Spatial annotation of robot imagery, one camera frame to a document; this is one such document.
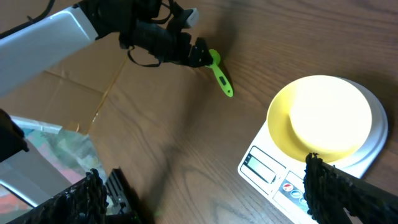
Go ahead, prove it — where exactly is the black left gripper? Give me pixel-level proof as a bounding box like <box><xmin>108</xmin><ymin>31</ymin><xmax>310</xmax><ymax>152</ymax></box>
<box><xmin>119</xmin><ymin>20</ymin><xmax>213</xmax><ymax>68</ymax></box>

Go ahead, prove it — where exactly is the brown cardboard panel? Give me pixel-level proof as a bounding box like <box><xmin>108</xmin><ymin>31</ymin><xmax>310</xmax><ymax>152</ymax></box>
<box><xmin>0</xmin><ymin>30</ymin><xmax>128</xmax><ymax>135</ymax></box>

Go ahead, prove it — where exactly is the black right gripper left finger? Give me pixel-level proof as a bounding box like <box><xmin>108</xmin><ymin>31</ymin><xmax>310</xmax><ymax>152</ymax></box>
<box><xmin>7</xmin><ymin>169</ymin><xmax>108</xmax><ymax>224</ymax></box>

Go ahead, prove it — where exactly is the green plastic measuring scoop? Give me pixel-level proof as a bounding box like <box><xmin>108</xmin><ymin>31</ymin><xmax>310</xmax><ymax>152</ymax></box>
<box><xmin>206</xmin><ymin>49</ymin><xmax>234</xmax><ymax>97</ymax></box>

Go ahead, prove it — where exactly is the colourful foil bag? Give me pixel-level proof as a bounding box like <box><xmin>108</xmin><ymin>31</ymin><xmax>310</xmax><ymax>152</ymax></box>
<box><xmin>1</xmin><ymin>116</ymin><xmax>107</xmax><ymax>223</ymax></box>

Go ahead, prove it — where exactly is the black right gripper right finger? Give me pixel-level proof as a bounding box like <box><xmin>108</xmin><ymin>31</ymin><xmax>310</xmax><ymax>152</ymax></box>
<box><xmin>303</xmin><ymin>153</ymin><xmax>397</xmax><ymax>224</ymax></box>

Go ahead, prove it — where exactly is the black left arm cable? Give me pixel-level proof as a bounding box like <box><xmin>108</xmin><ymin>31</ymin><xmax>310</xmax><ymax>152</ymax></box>
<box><xmin>127</xmin><ymin>46</ymin><xmax>162</xmax><ymax>68</ymax></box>

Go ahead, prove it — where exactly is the white digital kitchen scale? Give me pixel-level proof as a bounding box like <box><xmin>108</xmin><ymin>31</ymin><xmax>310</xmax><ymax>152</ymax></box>
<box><xmin>237</xmin><ymin>76</ymin><xmax>389</xmax><ymax>224</ymax></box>

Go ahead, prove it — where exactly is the yellow plastic bowl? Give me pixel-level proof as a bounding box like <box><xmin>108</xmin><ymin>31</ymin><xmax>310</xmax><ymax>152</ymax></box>
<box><xmin>266</xmin><ymin>75</ymin><xmax>373</xmax><ymax>162</ymax></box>

